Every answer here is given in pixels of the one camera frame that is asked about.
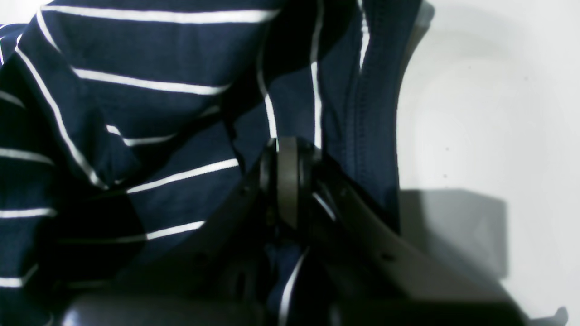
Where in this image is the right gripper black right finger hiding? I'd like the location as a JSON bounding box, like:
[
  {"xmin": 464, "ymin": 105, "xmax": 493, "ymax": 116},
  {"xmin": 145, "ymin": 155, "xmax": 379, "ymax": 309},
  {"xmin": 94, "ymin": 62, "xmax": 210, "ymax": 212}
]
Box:
[{"xmin": 276, "ymin": 136, "xmax": 531, "ymax": 326}]

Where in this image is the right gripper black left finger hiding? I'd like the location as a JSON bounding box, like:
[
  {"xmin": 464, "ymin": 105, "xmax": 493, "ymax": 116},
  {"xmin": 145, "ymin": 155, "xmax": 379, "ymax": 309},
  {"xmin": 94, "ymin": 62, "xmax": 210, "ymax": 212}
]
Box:
[{"xmin": 60, "ymin": 138, "xmax": 290, "ymax": 326}]

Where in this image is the navy white striped T-shirt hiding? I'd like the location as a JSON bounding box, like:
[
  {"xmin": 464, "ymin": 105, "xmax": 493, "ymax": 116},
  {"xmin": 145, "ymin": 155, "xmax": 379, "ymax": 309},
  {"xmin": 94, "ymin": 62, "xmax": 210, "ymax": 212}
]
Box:
[{"xmin": 0, "ymin": 0, "xmax": 422, "ymax": 326}]

